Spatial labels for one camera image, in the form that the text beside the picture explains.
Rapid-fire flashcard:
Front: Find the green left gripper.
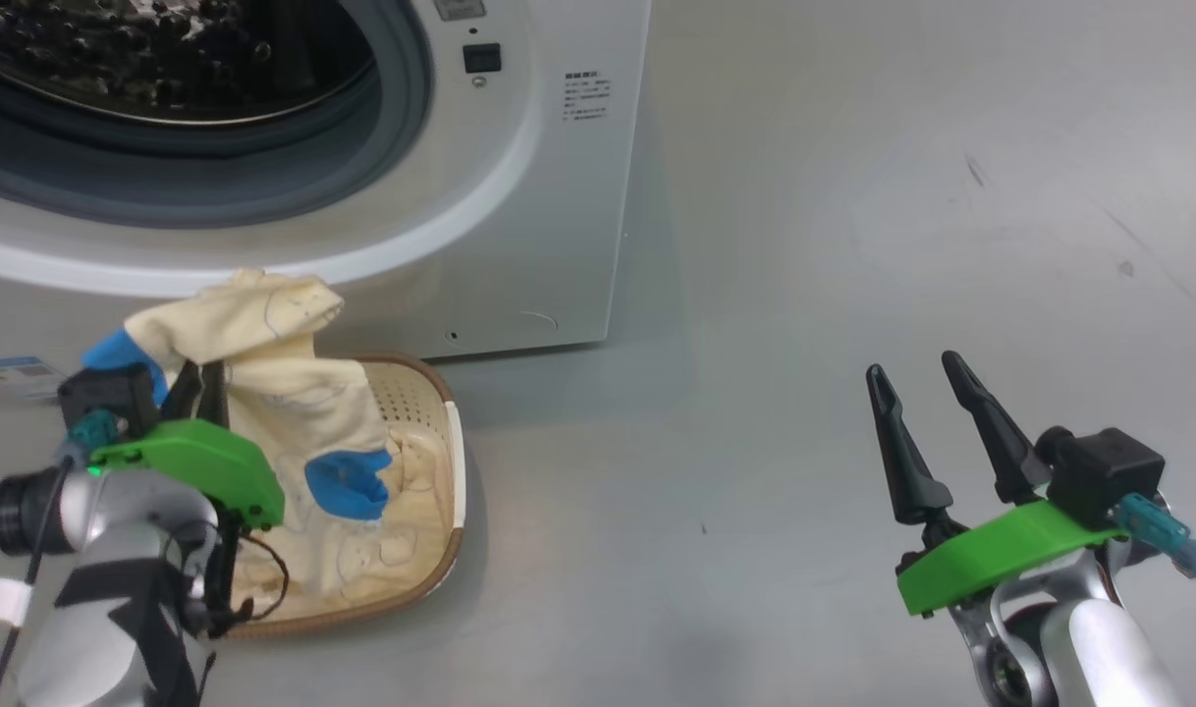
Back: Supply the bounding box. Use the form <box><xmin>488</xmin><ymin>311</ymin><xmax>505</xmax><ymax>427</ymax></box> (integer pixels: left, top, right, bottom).
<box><xmin>87</xmin><ymin>360</ymin><xmax>287</xmax><ymax>532</ymax></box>

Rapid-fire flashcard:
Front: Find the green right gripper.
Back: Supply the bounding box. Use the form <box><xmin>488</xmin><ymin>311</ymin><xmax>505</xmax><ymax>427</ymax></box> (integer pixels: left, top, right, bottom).
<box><xmin>865</xmin><ymin>351</ymin><xmax>1131</xmax><ymax>620</ymax></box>

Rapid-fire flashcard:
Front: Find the cream perforated laundry basket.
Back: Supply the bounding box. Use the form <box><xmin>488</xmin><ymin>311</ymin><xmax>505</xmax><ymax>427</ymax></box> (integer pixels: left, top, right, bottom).
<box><xmin>200</xmin><ymin>353</ymin><xmax>467</xmax><ymax>641</ymax></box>

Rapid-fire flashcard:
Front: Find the white washing machine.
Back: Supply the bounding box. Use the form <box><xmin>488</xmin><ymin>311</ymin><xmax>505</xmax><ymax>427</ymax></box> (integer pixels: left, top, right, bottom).
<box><xmin>0</xmin><ymin>0</ymin><xmax>653</xmax><ymax>404</ymax></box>

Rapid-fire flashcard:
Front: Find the blue white energy label sticker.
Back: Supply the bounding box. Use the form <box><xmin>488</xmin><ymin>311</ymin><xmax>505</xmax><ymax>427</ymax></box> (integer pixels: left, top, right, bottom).
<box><xmin>0</xmin><ymin>356</ymin><xmax>65</xmax><ymax>402</ymax></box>

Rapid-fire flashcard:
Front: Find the teal connector camera cable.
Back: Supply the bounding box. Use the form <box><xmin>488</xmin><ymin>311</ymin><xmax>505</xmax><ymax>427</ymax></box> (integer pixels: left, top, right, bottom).
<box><xmin>0</xmin><ymin>410</ymin><xmax>120</xmax><ymax>707</ymax></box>
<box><xmin>1114</xmin><ymin>494</ymin><xmax>1196</xmax><ymax>595</ymax></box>

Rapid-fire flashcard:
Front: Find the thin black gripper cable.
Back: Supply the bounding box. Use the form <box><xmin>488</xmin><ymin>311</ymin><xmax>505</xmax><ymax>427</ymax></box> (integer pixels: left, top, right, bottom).
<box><xmin>205</xmin><ymin>511</ymin><xmax>291</xmax><ymax>629</ymax></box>

